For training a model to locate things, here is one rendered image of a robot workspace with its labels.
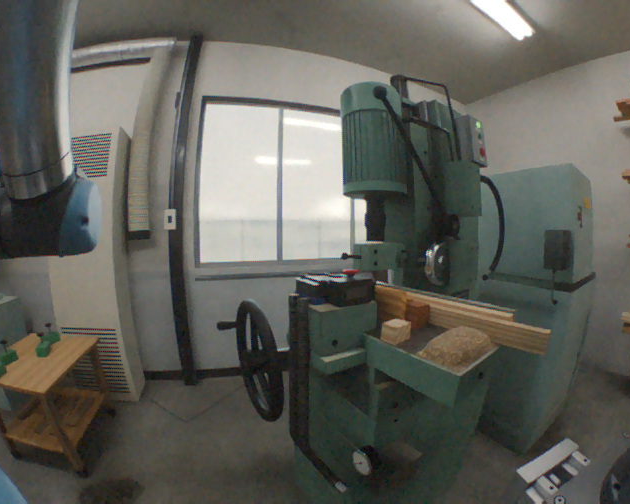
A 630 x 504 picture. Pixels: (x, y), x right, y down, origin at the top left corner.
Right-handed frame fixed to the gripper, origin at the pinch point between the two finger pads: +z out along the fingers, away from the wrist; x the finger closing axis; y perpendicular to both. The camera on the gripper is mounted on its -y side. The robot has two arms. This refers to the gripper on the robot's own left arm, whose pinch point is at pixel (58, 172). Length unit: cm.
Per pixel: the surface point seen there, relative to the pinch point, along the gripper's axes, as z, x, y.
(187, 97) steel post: 126, 21, -89
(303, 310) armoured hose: -16, 53, 22
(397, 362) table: -31, 64, 28
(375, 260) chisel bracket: -9, 76, 11
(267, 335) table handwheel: -15, 46, 26
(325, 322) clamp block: -20, 55, 23
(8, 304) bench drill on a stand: 131, -98, 69
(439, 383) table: -40, 63, 28
